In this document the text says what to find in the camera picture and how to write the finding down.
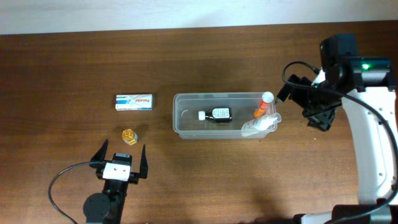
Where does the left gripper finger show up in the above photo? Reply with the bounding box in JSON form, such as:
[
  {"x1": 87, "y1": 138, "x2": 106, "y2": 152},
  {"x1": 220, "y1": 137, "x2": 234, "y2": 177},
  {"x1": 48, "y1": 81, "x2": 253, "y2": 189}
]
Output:
[
  {"x1": 139, "y1": 144, "x2": 149, "y2": 179},
  {"x1": 90, "y1": 139, "x2": 109, "y2": 162}
]

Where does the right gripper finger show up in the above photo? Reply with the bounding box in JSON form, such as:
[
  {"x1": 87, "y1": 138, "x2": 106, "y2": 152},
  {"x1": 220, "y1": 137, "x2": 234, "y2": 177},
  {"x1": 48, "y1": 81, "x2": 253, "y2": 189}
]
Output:
[
  {"x1": 308, "y1": 111, "x2": 335, "y2": 131},
  {"x1": 275, "y1": 84, "x2": 291, "y2": 104}
]

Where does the orange tube white cap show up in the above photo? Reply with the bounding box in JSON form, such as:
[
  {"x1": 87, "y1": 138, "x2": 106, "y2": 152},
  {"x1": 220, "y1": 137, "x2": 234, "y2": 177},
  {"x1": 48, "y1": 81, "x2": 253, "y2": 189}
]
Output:
[{"x1": 254, "y1": 91, "x2": 274, "y2": 118}]

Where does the clear white sanitizer bottle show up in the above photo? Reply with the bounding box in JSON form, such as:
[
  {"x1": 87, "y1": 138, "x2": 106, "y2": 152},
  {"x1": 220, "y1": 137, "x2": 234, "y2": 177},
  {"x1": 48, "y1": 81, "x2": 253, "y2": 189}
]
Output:
[{"x1": 241, "y1": 113, "x2": 282, "y2": 138}]

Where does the dark syrup bottle white cap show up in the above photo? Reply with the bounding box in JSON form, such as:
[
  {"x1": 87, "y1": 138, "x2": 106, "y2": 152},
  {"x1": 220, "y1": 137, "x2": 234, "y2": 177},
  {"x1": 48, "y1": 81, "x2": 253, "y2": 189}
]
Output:
[{"x1": 198, "y1": 108, "x2": 233, "y2": 123}]

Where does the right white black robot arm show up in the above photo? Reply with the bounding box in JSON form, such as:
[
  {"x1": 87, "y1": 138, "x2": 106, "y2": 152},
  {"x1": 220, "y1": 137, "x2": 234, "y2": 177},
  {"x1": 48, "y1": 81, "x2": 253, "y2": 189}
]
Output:
[{"x1": 276, "y1": 34, "x2": 397, "y2": 223}]

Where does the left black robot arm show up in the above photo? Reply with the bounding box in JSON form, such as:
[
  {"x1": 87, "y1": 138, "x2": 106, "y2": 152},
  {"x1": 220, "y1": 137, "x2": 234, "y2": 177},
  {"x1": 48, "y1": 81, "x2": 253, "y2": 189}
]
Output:
[{"x1": 83, "y1": 140, "x2": 149, "y2": 223}]

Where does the clear plastic container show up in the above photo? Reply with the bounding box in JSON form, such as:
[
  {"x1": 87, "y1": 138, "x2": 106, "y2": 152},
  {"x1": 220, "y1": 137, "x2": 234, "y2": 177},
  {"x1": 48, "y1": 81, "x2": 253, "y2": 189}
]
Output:
[{"x1": 173, "y1": 92, "x2": 281, "y2": 139}]

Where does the small gold-lidded jar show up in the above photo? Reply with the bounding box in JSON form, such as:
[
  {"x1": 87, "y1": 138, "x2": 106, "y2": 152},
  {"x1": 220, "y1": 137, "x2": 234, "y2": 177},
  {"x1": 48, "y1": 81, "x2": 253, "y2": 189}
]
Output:
[{"x1": 122, "y1": 129, "x2": 137, "y2": 146}]

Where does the white Panadol medicine box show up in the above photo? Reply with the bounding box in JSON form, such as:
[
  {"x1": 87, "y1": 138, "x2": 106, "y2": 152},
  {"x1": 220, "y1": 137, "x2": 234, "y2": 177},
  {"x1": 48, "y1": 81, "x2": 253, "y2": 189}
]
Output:
[{"x1": 115, "y1": 94, "x2": 153, "y2": 111}]

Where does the right black cable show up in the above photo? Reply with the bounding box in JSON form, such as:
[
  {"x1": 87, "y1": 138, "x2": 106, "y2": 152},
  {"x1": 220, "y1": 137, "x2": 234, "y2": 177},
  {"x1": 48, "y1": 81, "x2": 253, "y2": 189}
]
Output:
[{"x1": 281, "y1": 60, "x2": 398, "y2": 224}]

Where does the black cable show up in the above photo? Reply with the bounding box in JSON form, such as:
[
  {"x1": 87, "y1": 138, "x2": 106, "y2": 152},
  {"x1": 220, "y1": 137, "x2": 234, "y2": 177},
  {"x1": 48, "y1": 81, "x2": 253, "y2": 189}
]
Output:
[
  {"x1": 47, "y1": 161, "x2": 104, "y2": 224},
  {"x1": 281, "y1": 60, "x2": 398, "y2": 224}
]

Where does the left black cable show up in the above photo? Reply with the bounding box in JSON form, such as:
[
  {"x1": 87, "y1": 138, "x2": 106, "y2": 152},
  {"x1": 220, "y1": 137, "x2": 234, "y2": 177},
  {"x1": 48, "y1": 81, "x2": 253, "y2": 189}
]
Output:
[{"x1": 47, "y1": 161, "x2": 104, "y2": 224}]

